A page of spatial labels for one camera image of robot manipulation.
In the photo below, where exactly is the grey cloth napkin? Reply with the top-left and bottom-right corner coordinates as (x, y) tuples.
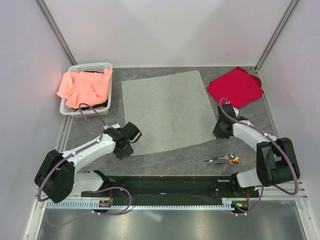
(122, 70), (217, 156)

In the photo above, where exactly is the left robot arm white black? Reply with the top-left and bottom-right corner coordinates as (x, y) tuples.
(34, 122), (142, 203)

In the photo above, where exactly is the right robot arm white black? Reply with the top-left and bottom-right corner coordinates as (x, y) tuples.
(213, 103), (300, 197)

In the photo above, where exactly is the red folded napkin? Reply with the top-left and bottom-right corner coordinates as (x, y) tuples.
(207, 66), (264, 108)

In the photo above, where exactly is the silver spoon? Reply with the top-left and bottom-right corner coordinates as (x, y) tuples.
(205, 161), (228, 168)

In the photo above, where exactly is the salmon pink cloth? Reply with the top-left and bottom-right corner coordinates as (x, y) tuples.
(56, 68), (113, 109)

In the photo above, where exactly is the white plastic basket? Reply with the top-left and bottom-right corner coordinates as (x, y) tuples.
(60, 62), (113, 117)

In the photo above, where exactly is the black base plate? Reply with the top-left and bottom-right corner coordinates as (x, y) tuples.
(82, 175), (261, 201)

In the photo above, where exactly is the white slotted cable duct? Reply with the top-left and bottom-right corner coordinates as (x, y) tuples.
(46, 198), (236, 211)

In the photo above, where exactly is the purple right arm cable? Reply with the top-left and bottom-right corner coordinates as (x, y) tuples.
(219, 97), (300, 196)

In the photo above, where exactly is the right aluminium frame post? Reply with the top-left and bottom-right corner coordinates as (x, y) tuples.
(254, 0), (300, 74)

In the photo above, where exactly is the aluminium frame post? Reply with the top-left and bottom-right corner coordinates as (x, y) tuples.
(254, 0), (300, 74)
(34, 0), (78, 66)

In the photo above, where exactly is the left aluminium frame post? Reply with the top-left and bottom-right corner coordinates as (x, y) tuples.
(34, 0), (78, 66)

